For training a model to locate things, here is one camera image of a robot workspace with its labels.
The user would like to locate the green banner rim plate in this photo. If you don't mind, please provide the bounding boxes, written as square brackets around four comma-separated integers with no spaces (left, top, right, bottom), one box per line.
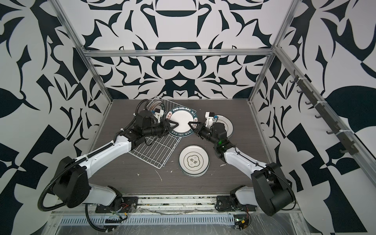
[166,106,198,138]

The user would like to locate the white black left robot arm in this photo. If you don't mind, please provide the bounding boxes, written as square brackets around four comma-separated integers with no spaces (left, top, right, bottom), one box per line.
[37,108,179,211]

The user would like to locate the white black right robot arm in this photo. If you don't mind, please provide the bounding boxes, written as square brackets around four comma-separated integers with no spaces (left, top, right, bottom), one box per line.
[188,121,297,216]

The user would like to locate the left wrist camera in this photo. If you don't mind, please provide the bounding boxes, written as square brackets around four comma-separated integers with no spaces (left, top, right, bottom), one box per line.
[151,108,165,123]

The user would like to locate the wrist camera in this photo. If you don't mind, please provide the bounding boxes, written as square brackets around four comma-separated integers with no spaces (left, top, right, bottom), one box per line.
[205,112,218,128]
[151,108,165,123]

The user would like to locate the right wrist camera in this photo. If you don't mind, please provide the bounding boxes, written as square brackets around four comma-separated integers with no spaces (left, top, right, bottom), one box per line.
[205,112,218,128]

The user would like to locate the white wire dish rack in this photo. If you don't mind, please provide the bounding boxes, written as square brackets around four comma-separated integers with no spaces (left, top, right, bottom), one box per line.
[129,97,182,169]

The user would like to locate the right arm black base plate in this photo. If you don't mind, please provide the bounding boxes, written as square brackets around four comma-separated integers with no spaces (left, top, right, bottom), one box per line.
[215,195,257,212]

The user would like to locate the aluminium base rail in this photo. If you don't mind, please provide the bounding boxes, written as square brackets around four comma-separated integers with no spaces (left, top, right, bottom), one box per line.
[49,193,302,216]

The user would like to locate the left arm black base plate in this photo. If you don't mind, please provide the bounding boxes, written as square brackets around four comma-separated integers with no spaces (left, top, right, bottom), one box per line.
[95,196,139,213]

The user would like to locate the white slotted cable duct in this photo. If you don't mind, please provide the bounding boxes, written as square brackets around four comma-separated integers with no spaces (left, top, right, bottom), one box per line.
[60,214,235,226]

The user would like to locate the aluminium cage frame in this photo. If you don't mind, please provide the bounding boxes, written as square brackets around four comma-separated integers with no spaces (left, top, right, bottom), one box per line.
[48,0,376,189]

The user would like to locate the black wall hook rail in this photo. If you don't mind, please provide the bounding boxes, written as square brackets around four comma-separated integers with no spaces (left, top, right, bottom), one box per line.
[291,73,359,155]

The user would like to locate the black corrugated cable conduit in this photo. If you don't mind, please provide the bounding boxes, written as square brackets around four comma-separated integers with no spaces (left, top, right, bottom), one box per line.
[37,164,118,233]

